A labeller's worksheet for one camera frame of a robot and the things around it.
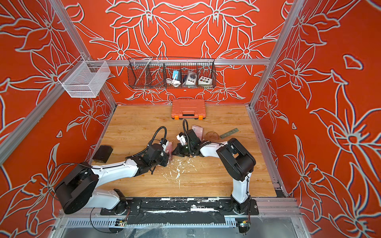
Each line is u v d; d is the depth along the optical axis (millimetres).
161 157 760
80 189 422
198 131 1013
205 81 941
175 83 858
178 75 854
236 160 484
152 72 998
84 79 896
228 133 1030
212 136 1011
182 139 858
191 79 905
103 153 924
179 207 742
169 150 898
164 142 786
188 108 1107
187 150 794
